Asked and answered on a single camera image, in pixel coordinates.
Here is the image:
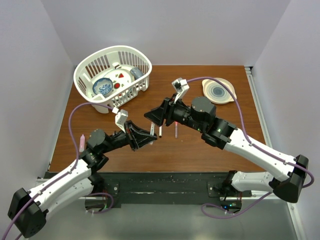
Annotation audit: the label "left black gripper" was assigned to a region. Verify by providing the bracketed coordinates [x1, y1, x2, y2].
[101, 120, 157, 154]

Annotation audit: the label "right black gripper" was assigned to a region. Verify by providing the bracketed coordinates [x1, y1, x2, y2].
[144, 93, 205, 132]

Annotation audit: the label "white black-tip marker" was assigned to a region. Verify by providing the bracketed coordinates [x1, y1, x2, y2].
[158, 126, 163, 136]

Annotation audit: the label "pink highlighter pen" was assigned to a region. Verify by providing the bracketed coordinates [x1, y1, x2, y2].
[174, 122, 178, 139]

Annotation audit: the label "white pink-end marker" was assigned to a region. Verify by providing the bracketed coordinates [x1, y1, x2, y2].
[149, 122, 155, 136]

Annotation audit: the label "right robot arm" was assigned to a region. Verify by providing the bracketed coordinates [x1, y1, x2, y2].
[144, 95, 309, 203]

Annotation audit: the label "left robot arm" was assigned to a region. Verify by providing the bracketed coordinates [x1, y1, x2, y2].
[7, 120, 157, 238]

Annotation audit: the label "purple pen cap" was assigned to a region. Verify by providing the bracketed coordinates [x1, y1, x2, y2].
[78, 134, 86, 153]

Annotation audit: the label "grey blue cup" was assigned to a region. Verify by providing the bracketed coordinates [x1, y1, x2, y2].
[129, 67, 144, 80]

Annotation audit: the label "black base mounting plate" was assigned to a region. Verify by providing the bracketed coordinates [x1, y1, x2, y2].
[44, 171, 253, 209]

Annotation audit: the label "white strawberry plate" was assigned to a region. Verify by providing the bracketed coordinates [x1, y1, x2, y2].
[103, 68, 134, 92]

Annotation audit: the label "blue patterned bowl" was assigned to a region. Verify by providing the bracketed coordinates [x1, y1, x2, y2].
[92, 77, 113, 97]

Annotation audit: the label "beige plate blue rings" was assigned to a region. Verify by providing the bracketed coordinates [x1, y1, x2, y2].
[201, 77, 238, 105]

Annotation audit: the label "white plastic dish basket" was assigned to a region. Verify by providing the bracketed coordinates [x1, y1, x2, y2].
[73, 45, 153, 114]

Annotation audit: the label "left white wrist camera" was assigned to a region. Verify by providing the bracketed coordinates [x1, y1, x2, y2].
[112, 107, 128, 132]

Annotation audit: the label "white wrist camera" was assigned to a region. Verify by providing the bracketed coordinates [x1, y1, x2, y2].
[171, 77, 190, 103]
[112, 107, 128, 132]

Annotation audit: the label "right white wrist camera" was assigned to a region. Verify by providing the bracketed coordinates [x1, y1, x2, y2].
[171, 77, 190, 103]

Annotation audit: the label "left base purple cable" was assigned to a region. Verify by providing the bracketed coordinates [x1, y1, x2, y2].
[84, 191, 115, 215]

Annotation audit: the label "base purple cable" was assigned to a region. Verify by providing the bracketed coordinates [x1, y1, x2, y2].
[201, 192, 275, 219]
[84, 191, 115, 215]

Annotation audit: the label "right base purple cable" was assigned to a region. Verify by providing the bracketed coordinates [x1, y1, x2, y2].
[201, 192, 275, 219]

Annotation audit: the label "aluminium frame rail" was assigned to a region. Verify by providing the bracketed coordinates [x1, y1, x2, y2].
[244, 66, 307, 240]

